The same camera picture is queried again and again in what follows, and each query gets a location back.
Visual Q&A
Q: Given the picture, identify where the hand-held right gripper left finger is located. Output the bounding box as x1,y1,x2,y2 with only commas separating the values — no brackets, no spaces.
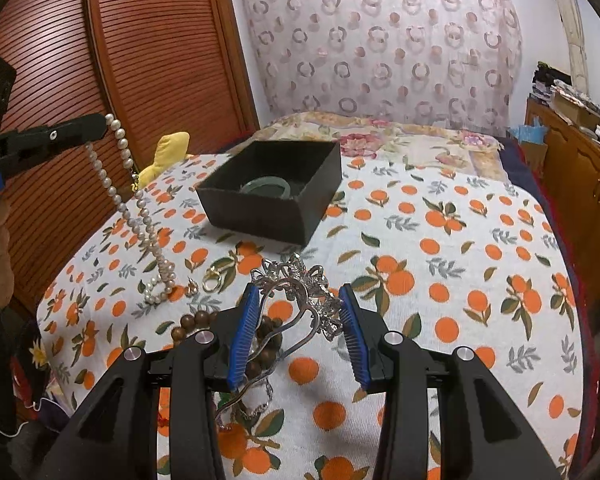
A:
37,282,261,480

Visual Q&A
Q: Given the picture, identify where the silver chain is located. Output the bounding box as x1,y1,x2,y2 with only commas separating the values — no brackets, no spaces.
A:
215,375,273,433

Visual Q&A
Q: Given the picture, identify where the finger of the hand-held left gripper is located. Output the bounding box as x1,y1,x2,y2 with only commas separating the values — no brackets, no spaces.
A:
0,113,107,178

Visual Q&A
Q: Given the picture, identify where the wooden slatted wardrobe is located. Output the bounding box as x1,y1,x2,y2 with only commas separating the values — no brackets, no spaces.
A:
0,0,261,311

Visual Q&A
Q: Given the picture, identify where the orange fruit print cloth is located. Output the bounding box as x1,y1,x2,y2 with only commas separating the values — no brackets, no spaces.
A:
36,152,581,480

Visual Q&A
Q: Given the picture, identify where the dark floral cloth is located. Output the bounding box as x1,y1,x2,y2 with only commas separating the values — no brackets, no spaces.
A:
10,310,76,421

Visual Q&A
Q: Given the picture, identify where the floral bedsheet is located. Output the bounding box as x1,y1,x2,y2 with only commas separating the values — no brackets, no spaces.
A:
252,111,511,183

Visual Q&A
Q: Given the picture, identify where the blue plastic bag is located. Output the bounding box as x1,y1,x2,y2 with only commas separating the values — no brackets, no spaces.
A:
509,120,548,143

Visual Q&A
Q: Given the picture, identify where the stack of papers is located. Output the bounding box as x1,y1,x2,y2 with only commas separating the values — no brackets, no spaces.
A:
532,61,600,128

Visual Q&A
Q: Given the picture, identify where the brown wooden bead bracelet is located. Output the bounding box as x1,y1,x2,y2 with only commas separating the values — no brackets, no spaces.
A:
172,310,286,376

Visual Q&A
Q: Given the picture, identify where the silver tiara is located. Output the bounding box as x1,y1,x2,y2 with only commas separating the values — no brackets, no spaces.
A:
215,254,343,431

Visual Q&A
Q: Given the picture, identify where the pink ring pattern curtain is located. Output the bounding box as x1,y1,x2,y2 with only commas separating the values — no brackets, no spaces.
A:
230,0,523,136

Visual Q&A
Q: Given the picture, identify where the black jewelry box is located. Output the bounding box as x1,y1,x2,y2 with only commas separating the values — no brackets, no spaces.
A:
195,140,342,248

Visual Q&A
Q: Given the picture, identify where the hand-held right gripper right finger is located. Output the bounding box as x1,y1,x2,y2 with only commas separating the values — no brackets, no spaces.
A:
337,282,563,480

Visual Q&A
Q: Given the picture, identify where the yellow plush toy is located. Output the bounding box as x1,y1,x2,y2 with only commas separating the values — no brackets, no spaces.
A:
137,131,191,186

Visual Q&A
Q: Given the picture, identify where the green jade bangle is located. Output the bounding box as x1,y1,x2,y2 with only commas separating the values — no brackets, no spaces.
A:
240,177,293,196

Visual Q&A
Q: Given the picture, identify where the white pearl necklace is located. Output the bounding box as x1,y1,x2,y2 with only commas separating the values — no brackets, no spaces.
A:
84,114,178,307

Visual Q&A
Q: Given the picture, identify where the wooden cabinet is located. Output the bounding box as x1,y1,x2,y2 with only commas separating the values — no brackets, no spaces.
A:
524,97,600,301

